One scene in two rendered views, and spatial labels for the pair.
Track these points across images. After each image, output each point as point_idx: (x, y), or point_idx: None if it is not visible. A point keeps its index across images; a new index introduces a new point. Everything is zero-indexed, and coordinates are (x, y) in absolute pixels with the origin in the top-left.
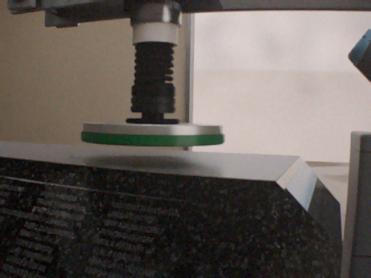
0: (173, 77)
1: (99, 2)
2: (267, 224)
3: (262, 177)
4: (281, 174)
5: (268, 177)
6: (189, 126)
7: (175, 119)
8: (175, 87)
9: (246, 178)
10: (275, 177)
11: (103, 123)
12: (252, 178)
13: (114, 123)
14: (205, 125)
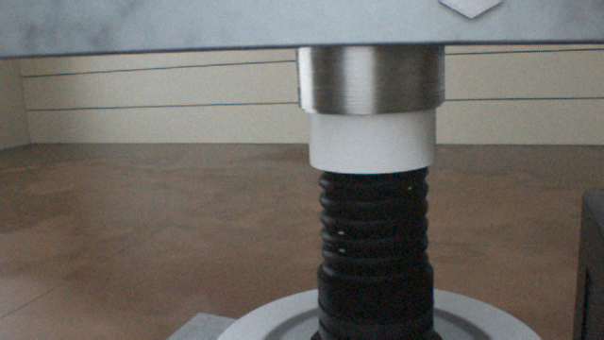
0: (323, 245)
1: (501, 44)
2: None
3: (205, 325)
4: (168, 338)
5: (199, 322)
6: (293, 295)
7: (318, 331)
8: (318, 268)
9: (229, 319)
10: (187, 326)
11: (454, 300)
12: (222, 319)
13: (441, 312)
14: (260, 316)
